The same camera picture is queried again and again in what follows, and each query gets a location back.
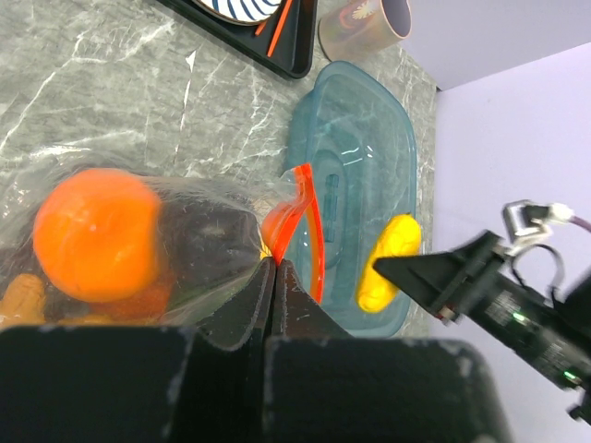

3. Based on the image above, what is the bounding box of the yellow banana toy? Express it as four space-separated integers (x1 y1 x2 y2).
356 214 422 314

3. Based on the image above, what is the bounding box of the beige mug purple inside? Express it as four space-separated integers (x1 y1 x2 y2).
318 0 412 62

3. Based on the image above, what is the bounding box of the clear zip top bag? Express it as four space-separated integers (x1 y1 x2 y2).
1 148 325 326

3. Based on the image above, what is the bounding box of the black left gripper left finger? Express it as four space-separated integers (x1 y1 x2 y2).
1 258 273 442

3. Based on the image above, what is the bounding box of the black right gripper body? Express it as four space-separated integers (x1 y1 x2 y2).
462 273 590 423

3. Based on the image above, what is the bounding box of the teal transparent plastic container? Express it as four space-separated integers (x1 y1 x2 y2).
285 61 417 338

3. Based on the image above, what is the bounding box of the dark purple food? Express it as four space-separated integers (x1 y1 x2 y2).
158 200 261 308

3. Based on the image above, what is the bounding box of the orange fruit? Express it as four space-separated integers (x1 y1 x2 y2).
32 169 163 303

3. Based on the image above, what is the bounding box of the golden ginger root toy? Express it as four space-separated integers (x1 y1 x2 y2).
1 273 115 329

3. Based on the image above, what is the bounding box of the white black striped plate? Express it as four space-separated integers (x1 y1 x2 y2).
192 0 282 26

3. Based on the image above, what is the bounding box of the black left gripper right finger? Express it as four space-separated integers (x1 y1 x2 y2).
265 261 513 442

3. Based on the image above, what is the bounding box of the orange pumpkin toy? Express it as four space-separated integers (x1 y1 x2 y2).
90 280 175 320

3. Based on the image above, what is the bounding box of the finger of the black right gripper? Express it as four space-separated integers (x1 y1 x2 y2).
390 231 505 322

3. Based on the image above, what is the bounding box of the black serving tray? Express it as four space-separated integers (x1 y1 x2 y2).
162 1 318 79

